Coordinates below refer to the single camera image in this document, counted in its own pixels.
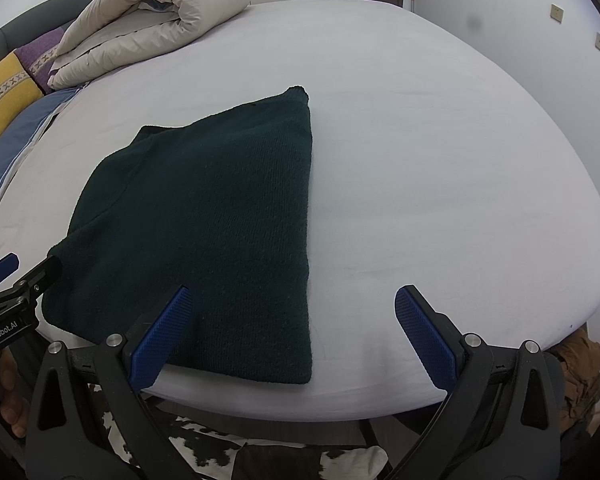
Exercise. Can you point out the purple patterned pillow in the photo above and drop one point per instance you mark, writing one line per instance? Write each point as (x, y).
(40, 57)

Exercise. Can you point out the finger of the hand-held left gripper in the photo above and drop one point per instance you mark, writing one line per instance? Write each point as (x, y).
(2, 266)
(37, 274)

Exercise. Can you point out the blue pillow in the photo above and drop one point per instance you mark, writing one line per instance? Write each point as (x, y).
(15, 155)

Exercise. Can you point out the yellow patterned pillow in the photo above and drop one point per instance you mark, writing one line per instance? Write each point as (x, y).
(2, 92)

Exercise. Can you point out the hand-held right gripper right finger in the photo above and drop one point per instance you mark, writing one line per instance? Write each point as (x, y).
(427, 340)

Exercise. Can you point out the person's left hand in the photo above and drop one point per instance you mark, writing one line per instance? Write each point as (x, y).
(15, 395)

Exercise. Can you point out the crumpled brown cloth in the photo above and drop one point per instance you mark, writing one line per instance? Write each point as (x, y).
(580, 375)

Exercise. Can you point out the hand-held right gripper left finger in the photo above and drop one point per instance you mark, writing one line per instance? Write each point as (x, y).
(162, 340)

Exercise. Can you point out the rolled beige duvet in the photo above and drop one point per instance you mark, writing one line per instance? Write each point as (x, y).
(145, 15)

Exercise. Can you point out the grey padded headboard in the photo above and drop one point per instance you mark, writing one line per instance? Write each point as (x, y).
(20, 27)

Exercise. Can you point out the brown and white cowhide rug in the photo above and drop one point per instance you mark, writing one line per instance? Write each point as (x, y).
(260, 460)

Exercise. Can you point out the dark green sweater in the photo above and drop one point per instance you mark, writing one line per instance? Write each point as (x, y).
(205, 225)

